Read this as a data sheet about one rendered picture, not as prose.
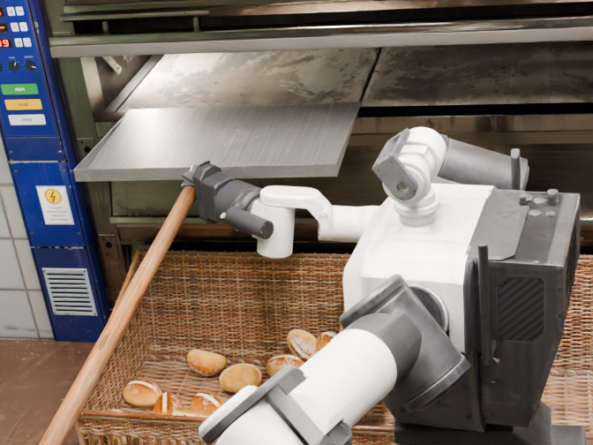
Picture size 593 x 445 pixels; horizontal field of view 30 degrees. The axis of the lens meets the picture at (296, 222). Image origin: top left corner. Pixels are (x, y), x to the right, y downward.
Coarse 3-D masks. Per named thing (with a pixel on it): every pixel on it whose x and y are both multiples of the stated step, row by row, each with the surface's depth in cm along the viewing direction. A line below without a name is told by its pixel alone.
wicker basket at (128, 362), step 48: (192, 288) 266; (240, 288) 264; (288, 288) 261; (336, 288) 257; (144, 336) 271; (192, 336) 270; (240, 336) 267; (96, 384) 245; (192, 384) 263; (96, 432) 236; (144, 432) 233; (192, 432) 230
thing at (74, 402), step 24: (192, 192) 213; (168, 216) 204; (168, 240) 198; (144, 264) 190; (144, 288) 185; (120, 312) 177; (120, 336) 174; (96, 360) 166; (72, 384) 162; (72, 408) 157; (48, 432) 153
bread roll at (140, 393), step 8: (128, 384) 257; (136, 384) 255; (144, 384) 255; (152, 384) 255; (128, 392) 256; (136, 392) 254; (144, 392) 254; (152, 392) 254; (160, 392) 255; (128, 400) 256; (136, 400) 255; (144, 400) 254; (152, 400) 254
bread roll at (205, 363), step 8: (192, 352) 263; (200, 352) 262; (208, 352) 262; (192, 360) 263; (200, 360) 261; (208, 360) 261; (216, 360) 261; (224, 360) 262; (192, 368) 263; (200, 368) 262; (208, 368) 261; (216, 368) 261
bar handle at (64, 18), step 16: (64, 16) 233; (80, 16) 233; (96, 16) 232; (112, 16) 231; (128, 16) 230; (144, 16) 229; (160, 16) 228; (176, 16) 228; (192, 16) 227; (208, 16) 226
